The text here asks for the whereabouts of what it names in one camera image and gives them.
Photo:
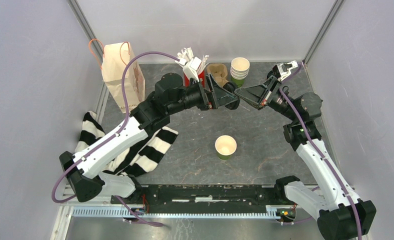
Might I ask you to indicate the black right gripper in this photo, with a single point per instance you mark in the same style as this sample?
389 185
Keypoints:
253 95

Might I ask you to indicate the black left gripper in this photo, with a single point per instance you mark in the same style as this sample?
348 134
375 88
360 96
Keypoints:
218 97

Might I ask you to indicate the green paper coffee cup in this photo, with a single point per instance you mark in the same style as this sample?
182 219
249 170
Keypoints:
225 147

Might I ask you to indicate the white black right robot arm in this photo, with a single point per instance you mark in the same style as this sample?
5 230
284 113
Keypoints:
338 210

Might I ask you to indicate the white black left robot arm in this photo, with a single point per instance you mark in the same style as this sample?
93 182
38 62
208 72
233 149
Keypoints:
84 169

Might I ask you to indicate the brown pulp cup carrier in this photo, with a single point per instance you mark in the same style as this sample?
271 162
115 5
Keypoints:
219 72

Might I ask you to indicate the stack of black lids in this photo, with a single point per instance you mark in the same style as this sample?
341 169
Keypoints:
270 74

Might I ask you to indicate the red straw holder cup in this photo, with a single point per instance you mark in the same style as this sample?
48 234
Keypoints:
201 78

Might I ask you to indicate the stack of paper cups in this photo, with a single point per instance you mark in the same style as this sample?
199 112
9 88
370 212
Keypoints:
239 69

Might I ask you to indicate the white wrapped straws bundle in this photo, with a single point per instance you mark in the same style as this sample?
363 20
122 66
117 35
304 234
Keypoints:
187 53

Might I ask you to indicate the black white striped cloth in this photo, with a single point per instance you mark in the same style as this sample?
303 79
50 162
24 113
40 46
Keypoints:
141 158

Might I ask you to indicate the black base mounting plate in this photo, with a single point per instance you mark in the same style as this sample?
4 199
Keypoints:
208 199

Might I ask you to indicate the beige paper gift bag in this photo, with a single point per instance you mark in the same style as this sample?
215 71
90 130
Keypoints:
115 58

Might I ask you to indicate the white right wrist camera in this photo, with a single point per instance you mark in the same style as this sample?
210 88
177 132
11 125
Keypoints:
283 70

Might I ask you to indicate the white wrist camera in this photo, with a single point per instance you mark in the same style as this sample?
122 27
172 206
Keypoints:
283 70
191 68

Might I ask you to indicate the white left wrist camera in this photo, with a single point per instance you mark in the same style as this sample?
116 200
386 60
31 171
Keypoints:
191 68

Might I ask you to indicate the white slotted cable duct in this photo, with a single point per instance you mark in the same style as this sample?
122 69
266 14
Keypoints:
122 212

